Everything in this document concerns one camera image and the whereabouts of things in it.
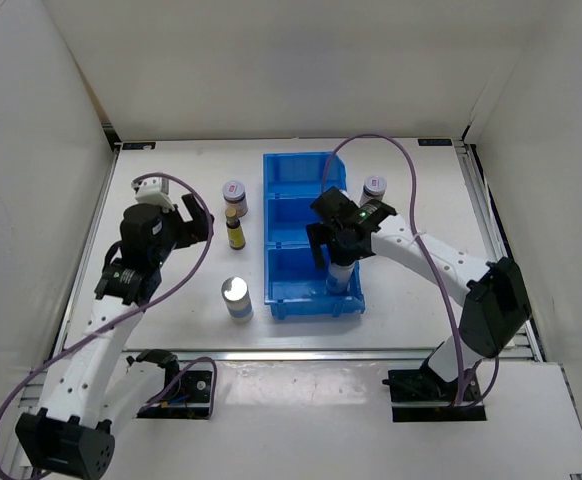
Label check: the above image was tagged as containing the left black corner label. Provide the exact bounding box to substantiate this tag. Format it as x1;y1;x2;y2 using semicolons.
121;142;156;151

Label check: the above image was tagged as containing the blue three-compartment plastic bin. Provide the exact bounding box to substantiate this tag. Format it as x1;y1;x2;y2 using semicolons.
263;152;365;320

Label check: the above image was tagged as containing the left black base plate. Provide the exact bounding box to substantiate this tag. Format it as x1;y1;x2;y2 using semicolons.
137;357;218;420

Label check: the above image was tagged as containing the black corner label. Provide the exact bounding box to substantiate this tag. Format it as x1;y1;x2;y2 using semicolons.
417;138;453;147
121;142;156;151

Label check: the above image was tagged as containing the left small yellow-label bottle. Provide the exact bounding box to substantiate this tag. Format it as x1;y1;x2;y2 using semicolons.
225;207;246;250

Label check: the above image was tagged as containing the white-lid spice jar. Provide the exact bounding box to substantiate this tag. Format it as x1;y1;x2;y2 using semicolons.
222;180;248;218
360;175;387;205

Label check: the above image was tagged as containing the left white-lid spice jar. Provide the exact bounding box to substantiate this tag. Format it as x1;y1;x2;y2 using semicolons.
222;180;248;218

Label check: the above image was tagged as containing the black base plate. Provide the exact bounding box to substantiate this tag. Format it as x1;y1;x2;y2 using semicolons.
137;357;218;420
382;369;487;423

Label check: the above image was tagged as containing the right black corner label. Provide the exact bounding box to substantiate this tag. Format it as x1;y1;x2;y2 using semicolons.
417;138;453;147

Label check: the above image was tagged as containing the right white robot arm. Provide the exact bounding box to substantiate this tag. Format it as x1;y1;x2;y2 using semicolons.
306;187;531;405

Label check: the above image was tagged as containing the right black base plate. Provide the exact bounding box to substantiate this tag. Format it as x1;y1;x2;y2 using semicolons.
382;369;487;423

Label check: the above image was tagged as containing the purple cable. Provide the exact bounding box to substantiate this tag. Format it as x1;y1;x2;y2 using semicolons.
0;172;218;480
320;133;501;412

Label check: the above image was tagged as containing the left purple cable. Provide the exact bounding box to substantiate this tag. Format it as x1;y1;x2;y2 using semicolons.
0;172;218;480

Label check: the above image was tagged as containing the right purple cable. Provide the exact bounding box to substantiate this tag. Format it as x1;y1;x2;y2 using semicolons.
320;133;501;412

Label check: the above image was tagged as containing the silver-top white canister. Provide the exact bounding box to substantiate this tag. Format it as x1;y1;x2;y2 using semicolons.
326;262;355;295
221;276;253;324

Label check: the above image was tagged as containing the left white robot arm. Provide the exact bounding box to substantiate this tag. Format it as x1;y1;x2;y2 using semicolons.
15;193;213;479

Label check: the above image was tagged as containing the right white-lid spice jar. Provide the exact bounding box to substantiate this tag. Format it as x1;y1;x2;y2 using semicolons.
360;175;387;205

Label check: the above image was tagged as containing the left aluminium rail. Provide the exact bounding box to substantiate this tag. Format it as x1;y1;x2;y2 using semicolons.
47;144;120;360

